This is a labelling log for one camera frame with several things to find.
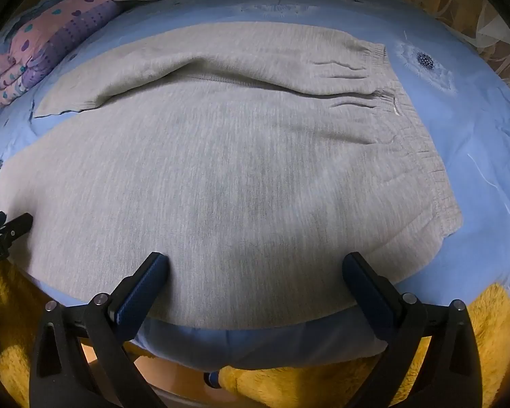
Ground blue dandelion print bed sheet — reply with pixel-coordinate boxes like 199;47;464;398
0;0;510;371

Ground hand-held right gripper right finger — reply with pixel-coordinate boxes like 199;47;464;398
342;252;489;408

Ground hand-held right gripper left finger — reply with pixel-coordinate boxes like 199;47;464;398
29;252;169;408

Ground yellow fuzzy garment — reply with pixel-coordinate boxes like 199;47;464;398
0;259;510;408

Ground grey sweat pants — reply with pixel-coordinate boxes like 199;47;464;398
0;20;465;332

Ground white lace curtain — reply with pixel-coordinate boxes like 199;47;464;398
433;0;510;94

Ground folded purple pink quilt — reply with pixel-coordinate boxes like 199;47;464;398
0;0;125;109

